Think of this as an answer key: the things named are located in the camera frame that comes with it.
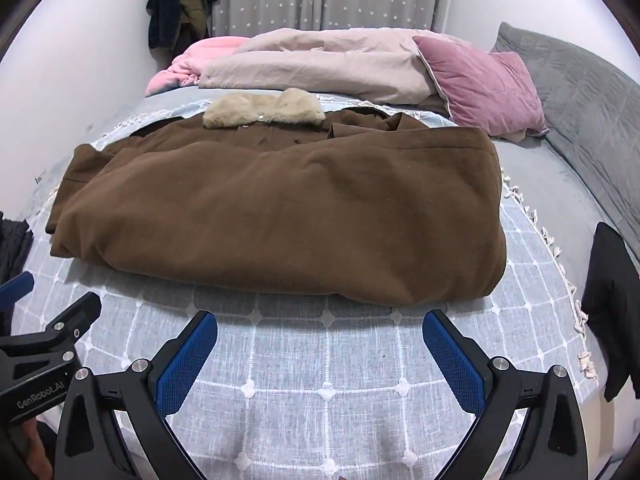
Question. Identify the dark fuzzy hanging garment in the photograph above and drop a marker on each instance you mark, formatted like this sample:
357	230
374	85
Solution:
165	10

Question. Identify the pink quilt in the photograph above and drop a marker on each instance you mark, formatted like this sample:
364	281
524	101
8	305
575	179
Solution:
200	60

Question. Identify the dark grey cloth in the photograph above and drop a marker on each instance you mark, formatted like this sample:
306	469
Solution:
12	250

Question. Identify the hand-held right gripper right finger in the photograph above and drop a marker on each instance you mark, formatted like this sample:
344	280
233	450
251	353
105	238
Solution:
452	360

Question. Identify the beige duvet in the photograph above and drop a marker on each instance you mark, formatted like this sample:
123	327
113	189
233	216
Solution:
325	65

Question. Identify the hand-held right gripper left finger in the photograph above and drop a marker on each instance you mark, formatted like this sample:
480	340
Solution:
185	360

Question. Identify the brown coat with fur collar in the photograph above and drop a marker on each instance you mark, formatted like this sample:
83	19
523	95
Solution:
275	210

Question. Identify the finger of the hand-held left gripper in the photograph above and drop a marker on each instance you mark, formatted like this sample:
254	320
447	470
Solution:
17	287
70	317

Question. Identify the light blue grid blanket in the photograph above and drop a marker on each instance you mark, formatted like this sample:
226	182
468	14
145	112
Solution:
320	370

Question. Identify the olive hanging garment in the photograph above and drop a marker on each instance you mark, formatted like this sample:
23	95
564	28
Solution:
192	20

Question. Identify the black cloth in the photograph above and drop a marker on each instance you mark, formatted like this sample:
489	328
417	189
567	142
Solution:
612	310

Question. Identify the grey quilted cushion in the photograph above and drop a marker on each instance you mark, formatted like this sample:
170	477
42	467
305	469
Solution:
590	110

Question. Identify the pink velvet pillow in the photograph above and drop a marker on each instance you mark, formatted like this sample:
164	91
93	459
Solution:
485	85

